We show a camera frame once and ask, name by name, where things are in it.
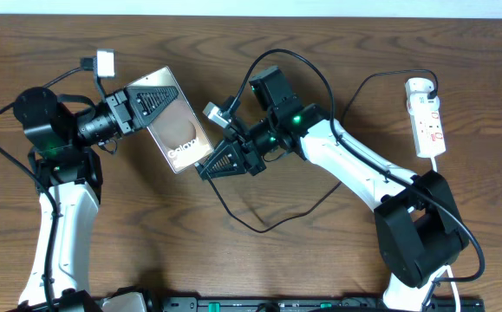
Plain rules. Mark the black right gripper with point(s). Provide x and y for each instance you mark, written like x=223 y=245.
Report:
x=251 y=159

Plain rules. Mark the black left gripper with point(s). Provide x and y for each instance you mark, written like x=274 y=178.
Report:
x=127 y=113

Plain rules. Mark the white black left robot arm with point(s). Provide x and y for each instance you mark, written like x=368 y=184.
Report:
x=64 y=129

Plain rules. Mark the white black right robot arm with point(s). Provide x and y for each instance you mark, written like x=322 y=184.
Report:
x=418 y=226

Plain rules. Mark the white USB charger adapter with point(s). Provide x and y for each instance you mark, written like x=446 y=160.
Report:
x=420 y=85

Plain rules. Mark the white power strip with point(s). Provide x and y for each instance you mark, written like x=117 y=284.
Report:
x=426 y=125

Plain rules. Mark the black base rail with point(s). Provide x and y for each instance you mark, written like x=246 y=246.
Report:
x=135 y=302

